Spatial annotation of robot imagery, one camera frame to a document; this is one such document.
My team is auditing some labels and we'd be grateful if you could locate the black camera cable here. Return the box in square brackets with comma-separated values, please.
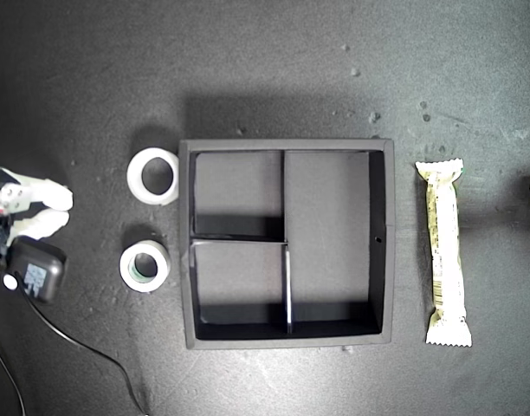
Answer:
[13, 276, 149, 416]

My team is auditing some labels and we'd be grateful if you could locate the thin black cable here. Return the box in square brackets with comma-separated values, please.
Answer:
[0, 335, 28, 416]

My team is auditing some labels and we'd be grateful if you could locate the snack bar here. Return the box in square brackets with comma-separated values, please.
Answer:
[414, 158, 473, 348]

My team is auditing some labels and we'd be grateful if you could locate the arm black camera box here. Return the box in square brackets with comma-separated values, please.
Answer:
[0, 211, 69, 305]

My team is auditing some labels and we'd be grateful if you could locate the large white tape roll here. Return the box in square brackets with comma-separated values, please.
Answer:
[126, 146, 180, 206]

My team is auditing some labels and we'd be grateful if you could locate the black tray with wells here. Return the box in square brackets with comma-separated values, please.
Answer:
[178, 138, 396, 350]

